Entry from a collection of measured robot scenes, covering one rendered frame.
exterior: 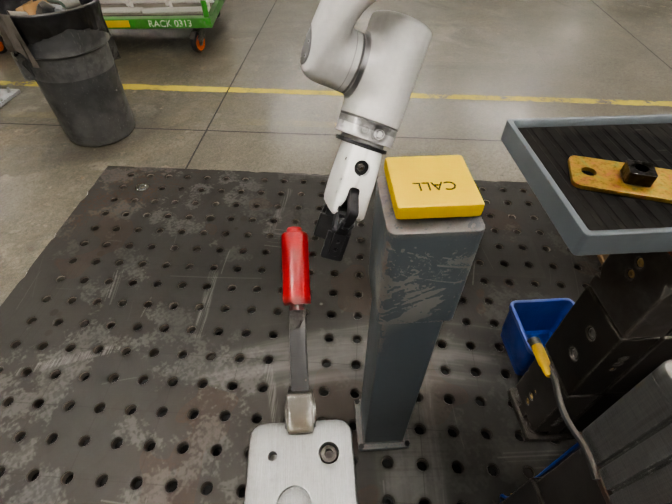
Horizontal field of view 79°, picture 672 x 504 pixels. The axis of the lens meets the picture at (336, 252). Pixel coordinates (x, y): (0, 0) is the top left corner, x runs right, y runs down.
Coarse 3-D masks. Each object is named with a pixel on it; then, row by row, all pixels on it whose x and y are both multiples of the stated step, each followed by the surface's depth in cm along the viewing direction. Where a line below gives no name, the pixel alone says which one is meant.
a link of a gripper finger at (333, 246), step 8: (352, 224) 54; (328, 232) 57; (336, 232) 56; (344, 232) 56; (328, 240) 57; (336, 240) 57; (344, 240) 58; (328, 248) 58; (336, 248) 57; (344, 248) 58; (328, 256) 58; (336, 256) 58
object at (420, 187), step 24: (384, 168) 31; (408, 168) 30; (432, 168) 30; (456, 168) 30; (408, 192) 28; (432, 192) 28; (456, 192) 28; (408, 216) 28; (432, 216) 28; (456, 216) 28
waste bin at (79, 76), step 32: (0, 0) 204; (32, 0) 207; (64, 0) 208; (96, 0) 205; (0, 32) 192; (32, 32) 191; (64, 32) 195; (96, 32) 208; (32, 64) 198; (64, 64) 205; (96, 64) 215; (64, 96) 217; (96, 96) 223; (64, 128) 236; (96, 128) 233; (128, 128) 248
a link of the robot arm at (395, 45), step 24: (384, 24) 50; (408, 24) 50; (384, 48) 50; (408, 48) 51; (360, 72) 51; (384, 72) 51; (408, 72) 52; (360, 96) 53; (384, 96) 52; (408, 96) 54; (384, 120) 53
